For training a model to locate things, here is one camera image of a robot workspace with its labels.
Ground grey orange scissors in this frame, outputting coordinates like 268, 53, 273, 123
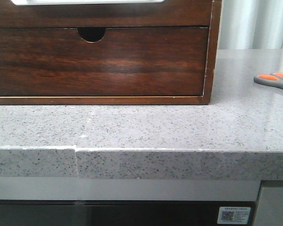
253, 73, 283, 90

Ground dark wooden drawer cabinet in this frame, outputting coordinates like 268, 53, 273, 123
0, 0, 222, 105

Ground white QR code sticker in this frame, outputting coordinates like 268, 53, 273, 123
217, 207, 251, 225

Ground white curtain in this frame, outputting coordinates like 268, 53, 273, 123
218, 0, 283, 49

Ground white tray on cabinet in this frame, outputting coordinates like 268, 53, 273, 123
12, 0, 164, 6

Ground grey cabinet door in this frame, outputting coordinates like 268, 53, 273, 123
253, 187, 283, 226

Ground black glass appliance front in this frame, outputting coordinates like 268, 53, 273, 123
0, 200, 255, 226

